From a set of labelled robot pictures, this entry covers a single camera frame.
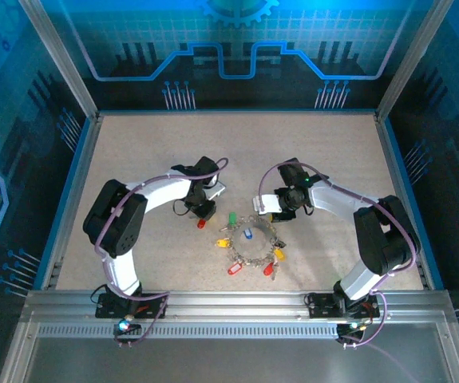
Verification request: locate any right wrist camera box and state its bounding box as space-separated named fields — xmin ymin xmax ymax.
xmin=251 ymin=193 xmax=283 ymax=215

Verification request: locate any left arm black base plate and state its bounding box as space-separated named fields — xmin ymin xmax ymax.
xmin=94 ymin=292 xmax=170 ymax=320

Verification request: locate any aluminium mounting rail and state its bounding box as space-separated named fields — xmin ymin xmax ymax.
xmin=20 ymin=290 xmax=456 ymax=325

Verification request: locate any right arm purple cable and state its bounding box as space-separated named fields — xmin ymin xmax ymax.
xmin=251 ymin=161 xmax=417 ymax=383

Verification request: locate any black connector block with LEDs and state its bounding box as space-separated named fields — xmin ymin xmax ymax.
xmin=337 ymin=321 xmax=368 ymax=340
xmin=113 ymin=317 xmax=142 ymax=338

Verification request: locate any grey slotted cable duct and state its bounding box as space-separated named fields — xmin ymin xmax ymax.
xmin=36 ymin=323 xmax=341 ymax=341

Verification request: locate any grey metal tray plate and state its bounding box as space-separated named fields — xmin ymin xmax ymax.
xmin=0 ymin=310 xmax=459 ymax=383

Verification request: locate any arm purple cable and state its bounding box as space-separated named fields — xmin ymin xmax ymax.
xmin=93 ymin=157 xmax=230 ymax=349
xmin=251 ymin=161 xmax=417 ymax=383

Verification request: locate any large metal keyring bundle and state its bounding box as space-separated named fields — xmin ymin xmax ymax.
xmin=216 ymin=214 xmax=288 ymax=281

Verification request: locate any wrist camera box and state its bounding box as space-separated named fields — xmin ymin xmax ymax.
xmin=251 ymin=193 xmax=283 ymax=215
xmin=205 ymin=181 xmax=228 ymax=201

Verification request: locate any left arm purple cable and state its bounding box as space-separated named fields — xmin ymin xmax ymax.
xmin=93 ymin=157 xmax=230 ymax=349

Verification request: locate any blue edged side rail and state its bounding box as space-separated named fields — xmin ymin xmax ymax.
xmin=39 ymin=113 xmax=105 ymax=291
xmin=374 ymin=113 xmax=445 ymax=291

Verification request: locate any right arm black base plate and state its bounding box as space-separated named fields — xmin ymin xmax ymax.
xmin=303 ymin=292 xmax=382 ymax=320

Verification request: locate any aluminium frame post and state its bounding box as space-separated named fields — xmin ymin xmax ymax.
xmin=374 ymin=0 xmax=456 ymax=120
xmin=16 ymin=0 xmax=101 ymax=120

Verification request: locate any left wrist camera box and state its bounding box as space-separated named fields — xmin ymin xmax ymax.
xmin=205 ymin=181 xmax=228 ymax=201

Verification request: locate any aluminium table edge rail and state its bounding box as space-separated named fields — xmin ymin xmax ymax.
xmin=97 ymin=108 xmax=378 ymax=117

